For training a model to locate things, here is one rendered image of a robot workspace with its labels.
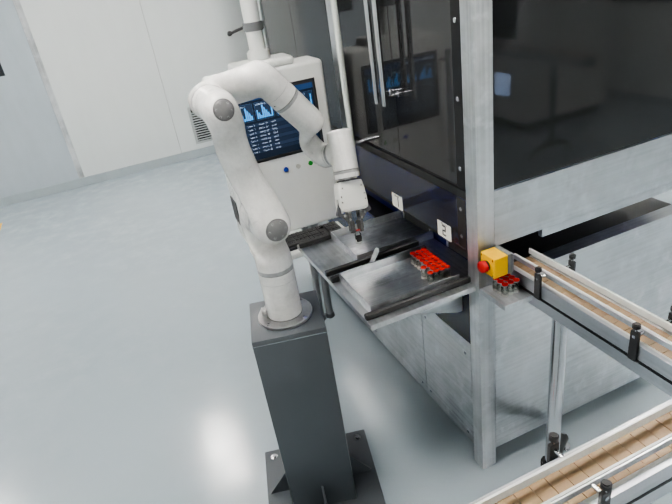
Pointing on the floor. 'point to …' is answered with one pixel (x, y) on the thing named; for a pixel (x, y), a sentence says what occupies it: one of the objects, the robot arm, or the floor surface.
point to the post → (479, 212)
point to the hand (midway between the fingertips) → (356, 226)
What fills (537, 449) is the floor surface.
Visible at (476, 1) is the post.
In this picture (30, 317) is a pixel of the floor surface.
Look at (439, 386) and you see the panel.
